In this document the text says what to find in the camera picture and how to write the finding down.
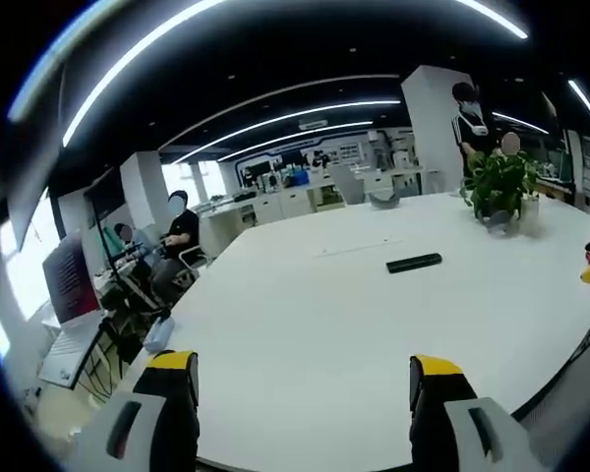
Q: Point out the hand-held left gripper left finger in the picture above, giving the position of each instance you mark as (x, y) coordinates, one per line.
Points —
(150, 418)

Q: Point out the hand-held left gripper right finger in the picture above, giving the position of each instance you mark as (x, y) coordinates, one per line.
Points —
(454, 418)

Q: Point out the black remote control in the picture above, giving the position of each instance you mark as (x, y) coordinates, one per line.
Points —
(414, 263)

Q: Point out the blue plastic bag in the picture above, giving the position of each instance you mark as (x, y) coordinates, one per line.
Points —
(158, 332)

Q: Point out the green potted plant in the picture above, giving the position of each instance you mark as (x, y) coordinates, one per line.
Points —
(500, 189)

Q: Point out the office chair with armrest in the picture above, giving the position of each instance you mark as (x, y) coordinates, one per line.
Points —
(189, 263)

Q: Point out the white chest device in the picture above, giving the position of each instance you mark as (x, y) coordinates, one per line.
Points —
(477, 129)

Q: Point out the white square pillar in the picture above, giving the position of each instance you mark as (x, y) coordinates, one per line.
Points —
(435, 128)

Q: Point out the grey chair backrest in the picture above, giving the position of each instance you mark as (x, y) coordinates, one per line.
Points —
(383, 200)

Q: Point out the white cabinet counter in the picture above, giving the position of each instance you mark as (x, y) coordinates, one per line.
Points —
(270, 204)

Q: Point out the grey office chair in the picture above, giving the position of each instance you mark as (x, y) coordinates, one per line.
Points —
(349, 183)

